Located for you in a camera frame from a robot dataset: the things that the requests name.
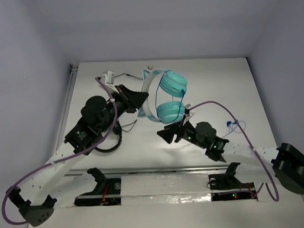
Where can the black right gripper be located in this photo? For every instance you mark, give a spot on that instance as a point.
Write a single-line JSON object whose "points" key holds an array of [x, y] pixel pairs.
{"points": [[168, 134]]}

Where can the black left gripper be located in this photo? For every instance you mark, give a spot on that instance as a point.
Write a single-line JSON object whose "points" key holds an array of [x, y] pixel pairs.
{"points": [[126, 99]]}

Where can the teal cat ear headphones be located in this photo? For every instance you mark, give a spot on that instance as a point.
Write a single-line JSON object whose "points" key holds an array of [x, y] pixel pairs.
{"points": [[166, 89]]}

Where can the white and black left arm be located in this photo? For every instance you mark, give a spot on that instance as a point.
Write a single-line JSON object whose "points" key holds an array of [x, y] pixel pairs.
{"points": [[32, 193]]}

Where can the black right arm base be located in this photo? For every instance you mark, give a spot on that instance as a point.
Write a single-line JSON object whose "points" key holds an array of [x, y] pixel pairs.
{"points": [[226, 187]]}

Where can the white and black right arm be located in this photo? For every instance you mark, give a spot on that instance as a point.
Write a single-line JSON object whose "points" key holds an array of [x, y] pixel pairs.
{"points": [[277, 165]]}

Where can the black headphones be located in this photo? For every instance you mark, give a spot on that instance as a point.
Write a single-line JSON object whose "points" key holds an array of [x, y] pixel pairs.
{"points": [[114, 140]]}

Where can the white front cover board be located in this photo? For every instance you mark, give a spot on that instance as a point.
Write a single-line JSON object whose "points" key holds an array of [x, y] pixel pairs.
{"points": [[261, 213]]}

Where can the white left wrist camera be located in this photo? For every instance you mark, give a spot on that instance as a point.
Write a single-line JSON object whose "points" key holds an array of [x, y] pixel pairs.
{"points": [[107, 78]]}

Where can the aluminium left rail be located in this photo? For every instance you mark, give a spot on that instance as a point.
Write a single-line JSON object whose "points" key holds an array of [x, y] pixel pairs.
{"points": [[70, 86]]}

